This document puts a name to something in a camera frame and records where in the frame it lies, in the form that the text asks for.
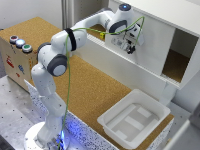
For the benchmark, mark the yellow block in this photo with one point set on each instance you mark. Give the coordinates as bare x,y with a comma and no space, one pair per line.
102,35

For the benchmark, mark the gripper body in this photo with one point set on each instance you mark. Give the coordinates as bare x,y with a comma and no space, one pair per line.
124,40

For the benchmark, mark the green button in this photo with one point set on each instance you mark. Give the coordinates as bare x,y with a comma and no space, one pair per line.
26,48

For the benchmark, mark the wooden drawer box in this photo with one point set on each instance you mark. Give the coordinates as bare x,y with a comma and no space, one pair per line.
31,30

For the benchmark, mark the white cabinet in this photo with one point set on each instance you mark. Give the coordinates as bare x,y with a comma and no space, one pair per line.
173,13

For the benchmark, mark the red button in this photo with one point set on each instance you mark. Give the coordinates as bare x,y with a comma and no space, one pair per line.
14,39

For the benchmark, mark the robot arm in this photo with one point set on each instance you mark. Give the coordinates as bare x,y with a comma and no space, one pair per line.
45,83

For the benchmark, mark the white plastic box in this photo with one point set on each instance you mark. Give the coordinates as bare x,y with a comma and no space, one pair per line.
133,121

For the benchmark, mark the white sliding door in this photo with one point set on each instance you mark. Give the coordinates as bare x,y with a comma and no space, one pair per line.
154,45

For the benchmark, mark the blue button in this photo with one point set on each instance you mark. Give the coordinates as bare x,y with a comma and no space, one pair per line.
20,43

